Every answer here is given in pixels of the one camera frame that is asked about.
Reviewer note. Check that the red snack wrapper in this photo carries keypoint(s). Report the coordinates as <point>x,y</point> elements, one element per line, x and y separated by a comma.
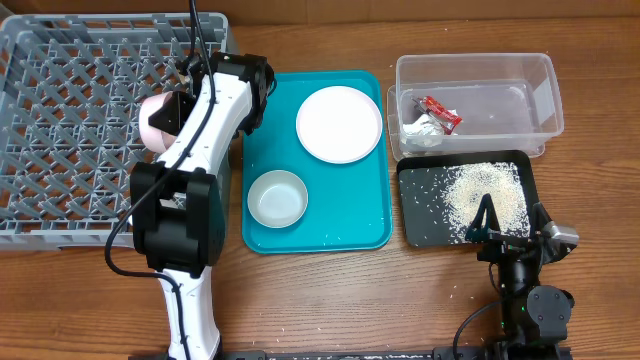
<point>437,114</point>

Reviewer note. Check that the white napkin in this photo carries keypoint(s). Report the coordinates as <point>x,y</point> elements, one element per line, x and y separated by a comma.
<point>429,124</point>

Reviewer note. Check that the grey plastic dishwasher rack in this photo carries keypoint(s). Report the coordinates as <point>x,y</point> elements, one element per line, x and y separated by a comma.
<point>71,90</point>

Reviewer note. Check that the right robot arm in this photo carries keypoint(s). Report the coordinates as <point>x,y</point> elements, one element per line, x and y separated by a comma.
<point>534,316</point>

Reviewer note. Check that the teal plastic serving tray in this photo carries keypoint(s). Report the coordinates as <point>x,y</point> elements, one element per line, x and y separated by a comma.
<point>349,206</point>

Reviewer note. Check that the black plastic tray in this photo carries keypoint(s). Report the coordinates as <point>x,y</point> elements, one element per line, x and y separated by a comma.
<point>423,181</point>

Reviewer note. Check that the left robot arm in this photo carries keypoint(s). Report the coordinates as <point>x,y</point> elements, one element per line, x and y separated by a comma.
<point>181,200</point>

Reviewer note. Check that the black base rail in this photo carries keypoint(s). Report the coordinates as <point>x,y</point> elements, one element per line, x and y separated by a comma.
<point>438,353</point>

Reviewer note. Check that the large white plate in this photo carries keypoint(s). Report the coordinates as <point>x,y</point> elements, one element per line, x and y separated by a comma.
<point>339,124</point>

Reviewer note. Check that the clear plastic waste bin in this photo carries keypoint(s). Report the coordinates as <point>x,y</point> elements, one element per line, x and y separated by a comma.
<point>506,101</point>

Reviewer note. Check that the grey shallow bowl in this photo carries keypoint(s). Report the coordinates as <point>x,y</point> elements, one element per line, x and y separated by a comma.
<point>277,199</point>

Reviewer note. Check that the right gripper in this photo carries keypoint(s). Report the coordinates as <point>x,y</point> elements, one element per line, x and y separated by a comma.
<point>511,240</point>

